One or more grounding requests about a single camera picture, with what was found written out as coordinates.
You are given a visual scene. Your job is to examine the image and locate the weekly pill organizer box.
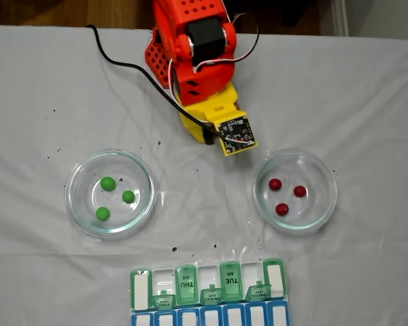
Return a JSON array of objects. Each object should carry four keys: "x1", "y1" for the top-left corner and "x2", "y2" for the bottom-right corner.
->
[{"x1": 127, "y1": 257, "x2": 292, "y2": 326}]

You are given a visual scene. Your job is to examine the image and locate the clear glass bowl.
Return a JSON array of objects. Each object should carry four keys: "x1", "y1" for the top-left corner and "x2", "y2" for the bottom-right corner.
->
[
  {"x1": 251, "y1": 148, "x2": 338, "y2": 235},
  {"x1": 64, "y1": 148, "x2": 157, "y2": 240}
]

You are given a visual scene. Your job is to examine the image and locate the white baseboard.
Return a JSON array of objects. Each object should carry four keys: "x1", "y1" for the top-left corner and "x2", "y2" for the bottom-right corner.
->
[{"x1": 329, "y1": 0, "x2": 350, "y2": 37}]

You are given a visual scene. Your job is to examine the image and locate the white tablecloth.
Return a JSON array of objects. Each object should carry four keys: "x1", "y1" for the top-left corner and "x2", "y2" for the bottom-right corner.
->
[{"x1": 0, "y1": 24, "x2": 408, "y2": 326}]

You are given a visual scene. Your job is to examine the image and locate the camera board on yellow mount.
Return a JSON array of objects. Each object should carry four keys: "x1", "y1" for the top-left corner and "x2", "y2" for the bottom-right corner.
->
[{"x1": 214, "y1": 114, "x2": 258, "y2": 157}]

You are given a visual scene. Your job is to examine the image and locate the black camera cable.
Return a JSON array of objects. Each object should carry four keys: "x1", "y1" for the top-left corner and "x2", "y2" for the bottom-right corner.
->
[{"x1": 84, "y1": 23, "x2": 227, "y2": 140}]

